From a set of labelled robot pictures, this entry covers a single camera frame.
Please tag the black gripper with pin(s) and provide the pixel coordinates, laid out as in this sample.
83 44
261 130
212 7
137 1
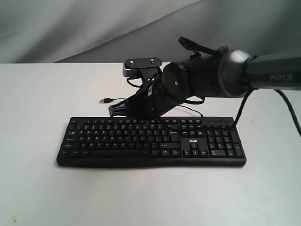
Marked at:
152 101

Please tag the black Acer keyboard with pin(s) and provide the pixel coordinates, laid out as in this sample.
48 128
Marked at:
123 142

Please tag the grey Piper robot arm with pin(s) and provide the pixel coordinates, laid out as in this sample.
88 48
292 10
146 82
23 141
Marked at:
219 73

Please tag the grey backdrop cloth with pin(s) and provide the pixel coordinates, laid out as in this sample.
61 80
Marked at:
102 31

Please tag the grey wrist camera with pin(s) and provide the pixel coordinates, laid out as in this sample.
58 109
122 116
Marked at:
141 67

